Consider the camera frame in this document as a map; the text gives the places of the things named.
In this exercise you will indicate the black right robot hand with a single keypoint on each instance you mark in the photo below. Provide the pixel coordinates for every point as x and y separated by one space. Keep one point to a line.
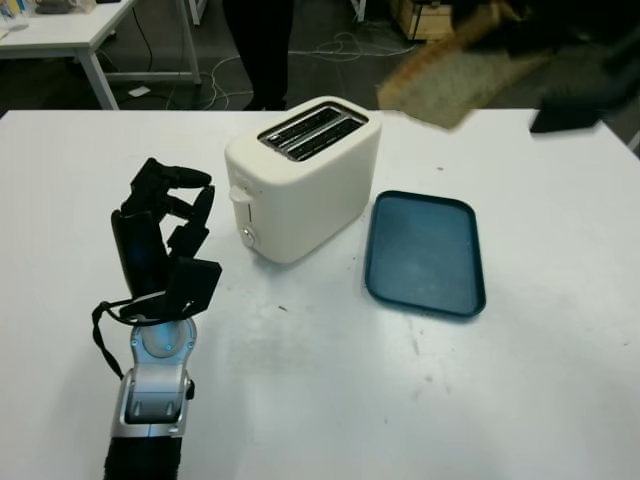
575 25

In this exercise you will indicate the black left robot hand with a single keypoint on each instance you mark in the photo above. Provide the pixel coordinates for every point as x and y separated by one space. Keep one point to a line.
137 240

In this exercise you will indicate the white toaster lever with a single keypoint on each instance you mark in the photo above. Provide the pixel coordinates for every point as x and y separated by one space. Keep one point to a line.
241 194

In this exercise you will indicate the slice of brown bread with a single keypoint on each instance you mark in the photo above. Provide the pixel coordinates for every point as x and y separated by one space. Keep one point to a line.
440 90

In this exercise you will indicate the round toaster dial knob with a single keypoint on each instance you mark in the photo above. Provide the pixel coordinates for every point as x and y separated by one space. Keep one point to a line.
248 237

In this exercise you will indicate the white two-slot toaster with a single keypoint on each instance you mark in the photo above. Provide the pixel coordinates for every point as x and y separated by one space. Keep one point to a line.
310 200

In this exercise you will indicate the blue plastic tray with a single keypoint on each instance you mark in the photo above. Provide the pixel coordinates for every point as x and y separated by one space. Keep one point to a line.
425 250

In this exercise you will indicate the white paper sheet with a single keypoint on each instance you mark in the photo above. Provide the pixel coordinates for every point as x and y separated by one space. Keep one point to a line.
139 91

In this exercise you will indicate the stacked wooden crates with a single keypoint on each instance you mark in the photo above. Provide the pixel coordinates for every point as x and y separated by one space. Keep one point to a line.
425 20

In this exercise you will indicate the white background desk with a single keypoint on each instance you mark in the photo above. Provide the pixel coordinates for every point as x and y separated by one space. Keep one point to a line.
60 35

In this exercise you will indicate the person in black trousers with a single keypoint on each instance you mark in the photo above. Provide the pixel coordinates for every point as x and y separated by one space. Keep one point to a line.
265 50

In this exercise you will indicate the grey bundle on desk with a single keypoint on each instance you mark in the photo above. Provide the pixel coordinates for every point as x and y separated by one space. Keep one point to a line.
62 5

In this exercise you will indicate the yellow and blue box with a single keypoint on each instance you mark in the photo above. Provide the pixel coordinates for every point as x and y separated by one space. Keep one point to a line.
10 9

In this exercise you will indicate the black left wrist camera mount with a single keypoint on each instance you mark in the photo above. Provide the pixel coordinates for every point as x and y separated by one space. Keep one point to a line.
195 285

